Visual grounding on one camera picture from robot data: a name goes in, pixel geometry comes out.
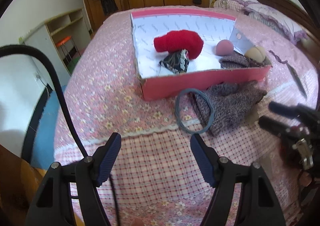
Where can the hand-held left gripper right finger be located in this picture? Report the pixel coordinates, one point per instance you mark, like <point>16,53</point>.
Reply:
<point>202,158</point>

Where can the red fuzzy sock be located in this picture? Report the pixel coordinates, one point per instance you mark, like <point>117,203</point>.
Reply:
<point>180,42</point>

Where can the pink makeup sponge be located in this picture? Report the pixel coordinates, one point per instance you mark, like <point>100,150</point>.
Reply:
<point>224,48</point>

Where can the floral frilled pillow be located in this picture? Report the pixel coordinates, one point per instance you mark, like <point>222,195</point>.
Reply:
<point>232,1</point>

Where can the blue mat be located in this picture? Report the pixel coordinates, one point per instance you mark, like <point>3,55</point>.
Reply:
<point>47,128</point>

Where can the beige sock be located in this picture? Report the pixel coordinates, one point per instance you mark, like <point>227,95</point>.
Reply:
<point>255,53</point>

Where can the blue-grey elastic headband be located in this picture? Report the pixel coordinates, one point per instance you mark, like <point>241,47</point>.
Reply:
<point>176,111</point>

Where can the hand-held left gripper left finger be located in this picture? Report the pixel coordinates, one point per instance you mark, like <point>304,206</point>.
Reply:
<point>110,158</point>

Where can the dark patterned fabric pouch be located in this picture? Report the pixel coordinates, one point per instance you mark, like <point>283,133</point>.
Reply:
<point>175,62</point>

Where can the pink cardboard shoe box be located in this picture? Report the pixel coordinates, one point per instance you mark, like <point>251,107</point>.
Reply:
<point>200,86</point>

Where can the brown wooden cabinet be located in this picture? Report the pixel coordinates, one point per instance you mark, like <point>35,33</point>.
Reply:
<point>15,191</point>

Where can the white desk with shelves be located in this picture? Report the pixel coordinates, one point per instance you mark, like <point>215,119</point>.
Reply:
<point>37,46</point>

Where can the white wall socket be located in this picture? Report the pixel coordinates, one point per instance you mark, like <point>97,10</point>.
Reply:
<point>38,76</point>

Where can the translucent silicone puff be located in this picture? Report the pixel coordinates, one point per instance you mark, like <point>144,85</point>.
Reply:
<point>252,116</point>

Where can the orange round stool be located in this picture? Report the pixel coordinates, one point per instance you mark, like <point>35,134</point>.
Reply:
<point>62,40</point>

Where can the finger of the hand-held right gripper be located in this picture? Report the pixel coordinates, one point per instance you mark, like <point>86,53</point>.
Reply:
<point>271,125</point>
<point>282,109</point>

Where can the grey knit sock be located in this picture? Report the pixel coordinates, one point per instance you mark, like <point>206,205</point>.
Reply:
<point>225,106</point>
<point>235,61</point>

